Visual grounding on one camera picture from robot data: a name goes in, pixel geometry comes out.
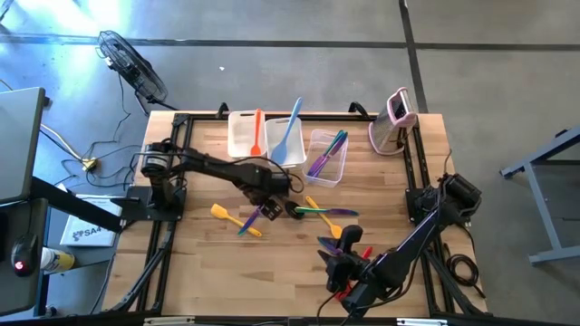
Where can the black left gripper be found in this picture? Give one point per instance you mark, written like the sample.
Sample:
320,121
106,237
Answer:
272,188

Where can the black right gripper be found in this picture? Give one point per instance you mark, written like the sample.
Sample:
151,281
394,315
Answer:
353,267

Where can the iridescent rainbow knife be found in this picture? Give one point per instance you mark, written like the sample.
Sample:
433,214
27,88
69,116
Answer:
328,244
247,224
336,149

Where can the red silicone spatula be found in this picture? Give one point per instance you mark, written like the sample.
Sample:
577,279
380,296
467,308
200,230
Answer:
368,252

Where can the blue silicone spoon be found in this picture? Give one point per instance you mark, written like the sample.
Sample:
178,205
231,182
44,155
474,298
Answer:
281,154

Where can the orange silicone spatula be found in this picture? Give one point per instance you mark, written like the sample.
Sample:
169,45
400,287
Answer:
256,149

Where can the yellow silicone spatula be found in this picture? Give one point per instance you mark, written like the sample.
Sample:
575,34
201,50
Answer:
219,211
324,217

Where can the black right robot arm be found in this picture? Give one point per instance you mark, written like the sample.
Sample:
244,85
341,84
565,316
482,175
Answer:
408,244

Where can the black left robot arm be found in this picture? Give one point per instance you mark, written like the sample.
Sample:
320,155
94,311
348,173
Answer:
213,165

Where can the white plastic bin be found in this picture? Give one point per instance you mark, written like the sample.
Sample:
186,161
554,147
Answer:
294,154
240,136

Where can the clear plastic bin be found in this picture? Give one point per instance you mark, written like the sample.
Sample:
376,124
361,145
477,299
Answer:
333,174

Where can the yellow power plug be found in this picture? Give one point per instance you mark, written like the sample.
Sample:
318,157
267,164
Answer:
89,164

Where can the black floor fan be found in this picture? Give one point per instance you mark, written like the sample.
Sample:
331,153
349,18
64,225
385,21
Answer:
131,68

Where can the white box with label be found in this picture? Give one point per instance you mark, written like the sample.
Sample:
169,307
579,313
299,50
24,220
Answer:
88,231

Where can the black side desk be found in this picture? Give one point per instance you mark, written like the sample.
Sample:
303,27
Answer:
68,204

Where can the yellow white spray can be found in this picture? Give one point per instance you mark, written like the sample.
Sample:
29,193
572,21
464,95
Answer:
59,260

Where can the black computer mouse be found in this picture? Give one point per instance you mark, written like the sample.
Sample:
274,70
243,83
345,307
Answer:
25,256

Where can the black aluminium rig frame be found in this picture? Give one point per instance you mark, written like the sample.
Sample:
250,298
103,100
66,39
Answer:
331,117

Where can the silver corner bracket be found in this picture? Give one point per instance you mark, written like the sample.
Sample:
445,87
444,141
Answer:
421,322
167,321

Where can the grey blue table frame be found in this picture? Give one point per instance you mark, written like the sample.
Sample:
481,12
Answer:
539,199

